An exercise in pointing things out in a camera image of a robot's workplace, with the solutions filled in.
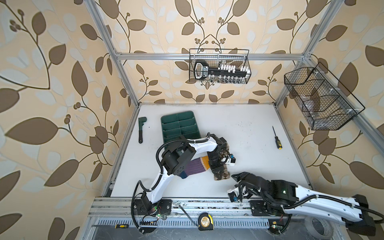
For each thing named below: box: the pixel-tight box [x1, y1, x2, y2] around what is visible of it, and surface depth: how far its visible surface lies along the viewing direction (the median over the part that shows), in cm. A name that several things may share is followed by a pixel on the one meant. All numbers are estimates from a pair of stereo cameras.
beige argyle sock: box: [211, 164, 231, 181], surface depth 84 cm
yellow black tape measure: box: [198, 212, 214, 231], surface depth 69 cm
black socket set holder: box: [193, 60, 252, 80], surface depth 84 cm
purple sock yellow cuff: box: [179, 155, 211, 179], surface depth 89 cm
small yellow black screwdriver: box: [114, 224, 129, 229], surface depth 71 cm
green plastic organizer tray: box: [160, 110, 202, 144], surface depth 103 cm
